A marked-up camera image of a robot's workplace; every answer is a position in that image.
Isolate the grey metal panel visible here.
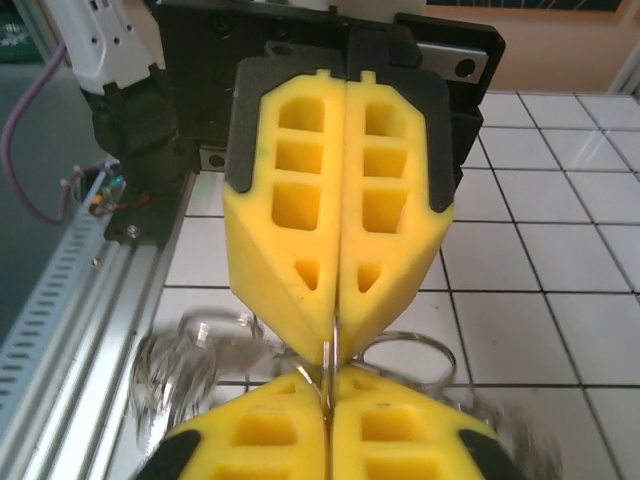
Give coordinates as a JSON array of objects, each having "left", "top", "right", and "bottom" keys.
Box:
[{"left": 0, "top": 59, "right": 109, "bottom": 331}]

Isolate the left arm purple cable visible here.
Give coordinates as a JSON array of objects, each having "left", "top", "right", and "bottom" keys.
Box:
[{"left": 0, "top": 39, "right": 74, "bottom": 226}]

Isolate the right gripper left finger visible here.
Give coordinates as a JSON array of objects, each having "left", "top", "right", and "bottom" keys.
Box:
[{"left": 133, "top": 372, "right": 332, "bottom": 480}]

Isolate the small circuit board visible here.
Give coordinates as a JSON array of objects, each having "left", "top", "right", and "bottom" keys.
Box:
[{"left": 87, "top": 172, "right": 129, "bottom": 219}]

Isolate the slotted grey cable duct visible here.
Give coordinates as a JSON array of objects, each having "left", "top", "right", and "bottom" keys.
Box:
[{"left": 0, "top": 199, "right": 106, "bottom": 401}]

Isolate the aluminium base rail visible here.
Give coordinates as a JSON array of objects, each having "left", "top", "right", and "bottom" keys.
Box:
[{"left": 0, "top": 169, "right": 201, "bottom": 480}]

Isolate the beaded bracelet chain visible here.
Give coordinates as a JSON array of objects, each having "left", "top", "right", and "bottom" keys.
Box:
[{"left": 127, "top": 304, "right": 569, "bottom": 480}]

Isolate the aluminium corner post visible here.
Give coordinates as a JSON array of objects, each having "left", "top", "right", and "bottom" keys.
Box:
[{"left": 607, "top": 42, "right": 640, "bottom": 99}]

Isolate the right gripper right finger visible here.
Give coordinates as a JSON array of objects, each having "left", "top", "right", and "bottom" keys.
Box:
[{"left": 330, "top": 367, "right": 507, "bottom": 480}]

